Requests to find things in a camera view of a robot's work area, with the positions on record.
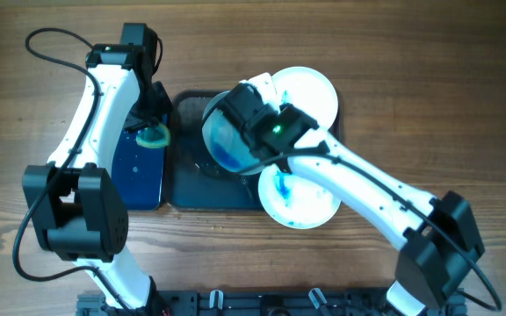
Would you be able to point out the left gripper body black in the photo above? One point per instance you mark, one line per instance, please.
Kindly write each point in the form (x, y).
(152, 104)

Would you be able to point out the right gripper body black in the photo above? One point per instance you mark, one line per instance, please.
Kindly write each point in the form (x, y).
(283, 107)

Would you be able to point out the green yellow sponge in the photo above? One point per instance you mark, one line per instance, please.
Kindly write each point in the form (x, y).
(154, 137)

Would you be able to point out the white plate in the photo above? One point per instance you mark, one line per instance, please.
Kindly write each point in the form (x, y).
(310, 91)
(225, 144)
(294, 201)

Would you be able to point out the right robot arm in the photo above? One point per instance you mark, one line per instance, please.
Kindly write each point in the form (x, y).
(438, 239)

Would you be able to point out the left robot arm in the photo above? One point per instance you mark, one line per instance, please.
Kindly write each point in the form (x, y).
(73, 205)

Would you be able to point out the dark blue water tray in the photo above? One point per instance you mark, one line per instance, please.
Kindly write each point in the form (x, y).
(137, 172)

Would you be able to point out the dark grey serving tray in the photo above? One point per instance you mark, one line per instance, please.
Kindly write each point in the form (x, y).
(192, 179)

